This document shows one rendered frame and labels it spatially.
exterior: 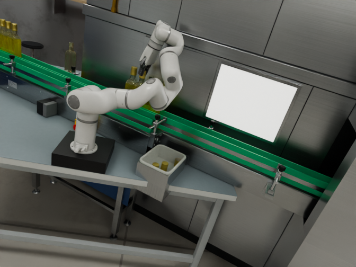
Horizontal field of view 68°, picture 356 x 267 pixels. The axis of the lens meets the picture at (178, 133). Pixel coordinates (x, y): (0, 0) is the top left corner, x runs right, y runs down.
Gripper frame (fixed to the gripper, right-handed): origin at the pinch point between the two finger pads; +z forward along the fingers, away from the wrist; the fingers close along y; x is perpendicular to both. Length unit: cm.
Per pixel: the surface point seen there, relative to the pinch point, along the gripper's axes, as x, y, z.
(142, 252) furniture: 59, 27, 84
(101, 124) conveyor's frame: -3.3, 15.3, 35.6
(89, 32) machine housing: -52, -16, 6
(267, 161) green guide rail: 82, 6, -1
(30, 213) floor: -21, 29, 125
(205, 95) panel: 35.1, -11.2, -5.2
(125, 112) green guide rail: 6.2, 13.7, 19.9
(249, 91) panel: 54, -11, -20
